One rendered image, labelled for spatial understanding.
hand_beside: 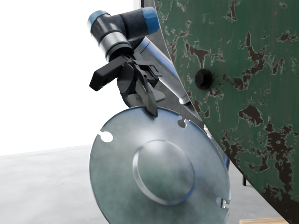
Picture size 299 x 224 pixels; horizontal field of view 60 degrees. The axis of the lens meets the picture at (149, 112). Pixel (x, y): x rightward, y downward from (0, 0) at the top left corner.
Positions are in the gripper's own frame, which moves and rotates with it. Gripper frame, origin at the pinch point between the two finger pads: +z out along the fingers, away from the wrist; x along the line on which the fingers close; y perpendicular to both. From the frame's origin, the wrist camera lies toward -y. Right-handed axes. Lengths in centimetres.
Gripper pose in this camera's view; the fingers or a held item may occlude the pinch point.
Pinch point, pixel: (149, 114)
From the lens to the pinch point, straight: 55.1
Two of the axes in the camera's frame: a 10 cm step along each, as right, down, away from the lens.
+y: 7.6, -0.5, 6.5
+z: 4.6, 7.5, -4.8
